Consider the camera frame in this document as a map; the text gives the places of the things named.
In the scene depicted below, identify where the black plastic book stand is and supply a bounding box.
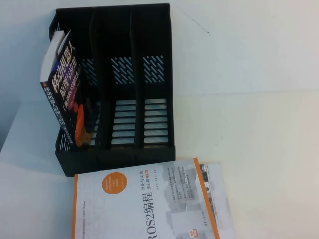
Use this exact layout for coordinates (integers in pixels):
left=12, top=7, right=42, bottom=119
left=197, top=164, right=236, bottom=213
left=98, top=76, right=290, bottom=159
left=48, top=2, right=176, bottom=177

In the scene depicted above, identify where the white car suspension book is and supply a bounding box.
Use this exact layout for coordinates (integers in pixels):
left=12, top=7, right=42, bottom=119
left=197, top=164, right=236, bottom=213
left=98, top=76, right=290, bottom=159
left=198, top=161, right=236, bottom=239

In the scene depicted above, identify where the dark mobile robot book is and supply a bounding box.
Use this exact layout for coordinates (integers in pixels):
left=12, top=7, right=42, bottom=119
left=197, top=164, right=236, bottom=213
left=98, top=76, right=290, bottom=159
left=39, top=30, right=100, bottom=148

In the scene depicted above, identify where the white orange ROS2 book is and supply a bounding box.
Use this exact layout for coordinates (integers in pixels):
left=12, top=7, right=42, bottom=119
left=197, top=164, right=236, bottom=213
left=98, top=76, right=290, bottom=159
left=71, top=157, right=220, bottom=239

